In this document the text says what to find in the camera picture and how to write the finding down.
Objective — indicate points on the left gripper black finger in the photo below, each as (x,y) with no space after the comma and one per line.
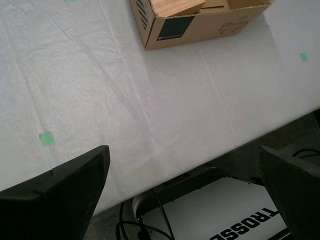
(297,195)
(55,207)

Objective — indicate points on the brown cardboard box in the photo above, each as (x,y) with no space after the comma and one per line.
(205,30)

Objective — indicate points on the light wooden block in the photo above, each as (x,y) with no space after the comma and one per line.
(175,6)

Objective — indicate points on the faint green tape mark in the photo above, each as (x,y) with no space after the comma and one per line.
(304,57)
(46,139)

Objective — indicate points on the white Trossen mobile base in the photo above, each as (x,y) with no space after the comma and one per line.
(212,207)

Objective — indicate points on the dark desk with white cover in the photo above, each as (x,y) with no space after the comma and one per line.
(125,100)

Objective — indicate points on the faint green tape strip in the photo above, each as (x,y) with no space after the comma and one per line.
(70,0)

